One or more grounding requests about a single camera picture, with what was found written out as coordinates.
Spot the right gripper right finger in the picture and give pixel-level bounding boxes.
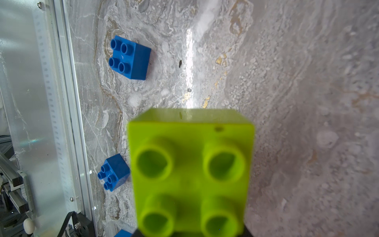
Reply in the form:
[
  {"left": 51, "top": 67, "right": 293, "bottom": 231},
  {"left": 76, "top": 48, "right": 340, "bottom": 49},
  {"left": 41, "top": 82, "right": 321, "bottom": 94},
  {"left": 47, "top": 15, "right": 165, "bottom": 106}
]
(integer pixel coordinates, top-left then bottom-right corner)
[{"left": 241, "top": 225, "right": 254, "bottom": 237}]

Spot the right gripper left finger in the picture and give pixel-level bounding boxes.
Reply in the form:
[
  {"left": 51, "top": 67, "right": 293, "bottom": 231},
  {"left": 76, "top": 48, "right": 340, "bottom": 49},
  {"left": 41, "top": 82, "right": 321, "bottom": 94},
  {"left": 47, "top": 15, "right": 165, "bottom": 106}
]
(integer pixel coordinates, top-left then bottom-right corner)
[{"left": 131, "top": 229, "right": 142, "bottom": 237}]

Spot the green small lego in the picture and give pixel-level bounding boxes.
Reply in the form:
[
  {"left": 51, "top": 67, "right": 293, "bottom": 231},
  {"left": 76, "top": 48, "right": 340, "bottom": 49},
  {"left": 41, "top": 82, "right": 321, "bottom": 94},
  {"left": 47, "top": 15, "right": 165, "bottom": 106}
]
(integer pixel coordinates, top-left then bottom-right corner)
[{"left": 127, "top": 108, "right": 255, "bottom": 237}]

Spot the blue small lego front-right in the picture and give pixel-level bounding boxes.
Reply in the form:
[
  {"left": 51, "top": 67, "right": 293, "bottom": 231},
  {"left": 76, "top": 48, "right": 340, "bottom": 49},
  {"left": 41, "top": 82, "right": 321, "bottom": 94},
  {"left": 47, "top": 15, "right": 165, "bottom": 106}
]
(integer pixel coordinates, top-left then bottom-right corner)
[{"left": 97, "top": 154, "right": 130, "bottom": 192}]

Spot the blue small lego front-centre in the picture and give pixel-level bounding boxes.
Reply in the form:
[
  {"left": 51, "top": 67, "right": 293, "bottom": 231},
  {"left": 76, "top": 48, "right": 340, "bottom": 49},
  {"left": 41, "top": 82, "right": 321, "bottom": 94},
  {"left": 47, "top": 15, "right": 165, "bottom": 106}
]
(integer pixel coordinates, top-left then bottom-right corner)
[{"left": 108, "top": 36, "right": 152, "bottom": 81}]

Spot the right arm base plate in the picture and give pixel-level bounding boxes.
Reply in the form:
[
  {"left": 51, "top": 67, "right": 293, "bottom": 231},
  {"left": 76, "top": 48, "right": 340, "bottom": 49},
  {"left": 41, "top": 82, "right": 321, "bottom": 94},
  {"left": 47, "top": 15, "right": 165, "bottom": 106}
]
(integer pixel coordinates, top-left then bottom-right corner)
[{"left": 57, "top": 211, "right": 96, "bottom": 237}]

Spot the aluminium front rail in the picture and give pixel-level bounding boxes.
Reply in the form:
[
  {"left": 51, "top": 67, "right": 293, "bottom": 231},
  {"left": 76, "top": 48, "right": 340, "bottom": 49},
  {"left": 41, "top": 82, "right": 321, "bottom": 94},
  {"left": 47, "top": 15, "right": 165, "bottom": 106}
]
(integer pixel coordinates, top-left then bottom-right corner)
[{"left": 1, "top": 1, "right": 96, "bottom": 237}]

